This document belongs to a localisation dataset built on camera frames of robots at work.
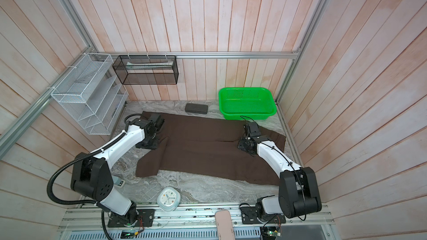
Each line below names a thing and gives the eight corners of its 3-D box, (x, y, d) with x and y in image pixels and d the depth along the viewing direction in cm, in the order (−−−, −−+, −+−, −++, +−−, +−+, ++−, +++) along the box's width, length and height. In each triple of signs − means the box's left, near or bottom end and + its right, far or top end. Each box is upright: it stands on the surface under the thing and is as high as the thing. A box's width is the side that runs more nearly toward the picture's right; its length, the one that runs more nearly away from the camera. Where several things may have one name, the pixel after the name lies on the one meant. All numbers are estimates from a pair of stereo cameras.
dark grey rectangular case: (184, 113, 116) (184, 111, 114) (185, 105, 120) (185, 103, 119) (208, 113, 116) (208, 111, 114) (208, 105, 120) (208, 103, 119)
